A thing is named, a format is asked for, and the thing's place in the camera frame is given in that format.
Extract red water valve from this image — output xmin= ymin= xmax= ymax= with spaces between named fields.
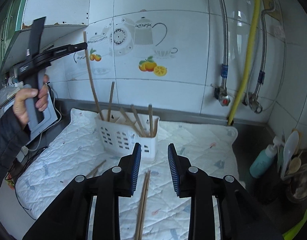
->
xmin=214 ymin=87 xmax=230 ymax=106

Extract yellow gas hose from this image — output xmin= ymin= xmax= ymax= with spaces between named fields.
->
xmin=227 ymin=0 xmax=261 ymax=126

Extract green wall cabinet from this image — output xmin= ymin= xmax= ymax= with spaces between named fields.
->
xmin=0 ymin=0 xmax=26 ymax=72

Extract braided metal hose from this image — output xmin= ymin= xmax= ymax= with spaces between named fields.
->
xmin=210 ymin=0 xmax=231 ymax=91
xmin=253 ymin=0 xmax=278 ymax=106

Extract white plastic utensil holder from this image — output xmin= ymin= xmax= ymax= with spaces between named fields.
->
xmin=94 ymin=111 xmax=158 ymax=162

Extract wooden spoon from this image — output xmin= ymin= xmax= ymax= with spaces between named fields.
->
xmin=287 ymin=157 xmax=301 ymax=175

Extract white plastic rice spoon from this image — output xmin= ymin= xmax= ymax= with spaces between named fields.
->
xmin=280 ymin=131 xmax=299 ymax=179

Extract black cables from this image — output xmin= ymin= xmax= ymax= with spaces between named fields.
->
xmin=8 ymin=144 xmax=49 ymax=221

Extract green plastic dish rack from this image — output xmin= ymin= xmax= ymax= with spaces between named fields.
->
xmin=282 ymin=209 xmax=307 ymax=240

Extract teal soap bottle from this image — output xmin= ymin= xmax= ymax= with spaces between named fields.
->
xmin=249 ymin=136 xmax=283 ymax=178

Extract black utensil container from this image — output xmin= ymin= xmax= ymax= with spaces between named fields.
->
xmin=282 ymin=150 xmax=307 ymax=202

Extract person's left hand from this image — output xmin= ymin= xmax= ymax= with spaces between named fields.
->
xmin=12 ymin=74 xmax=50 ymax=128

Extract dark sleeved left forearm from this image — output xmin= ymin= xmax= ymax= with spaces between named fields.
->
xmin=0 ymin=108 xmax=31 ymax=187

